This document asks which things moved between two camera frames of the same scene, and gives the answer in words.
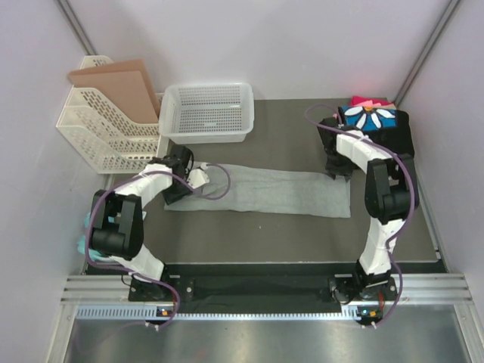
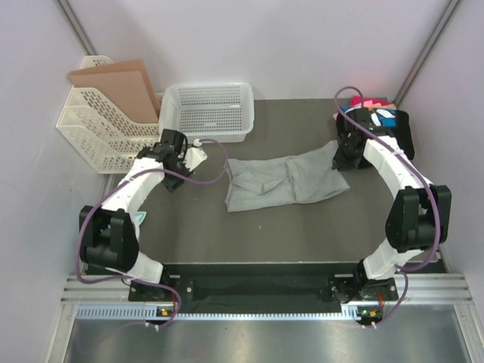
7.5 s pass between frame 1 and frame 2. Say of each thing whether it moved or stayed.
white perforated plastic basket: stayed
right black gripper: moved
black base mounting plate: stayed
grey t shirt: moved
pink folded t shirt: stayed
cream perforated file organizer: stayed
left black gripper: moved
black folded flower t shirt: stayed
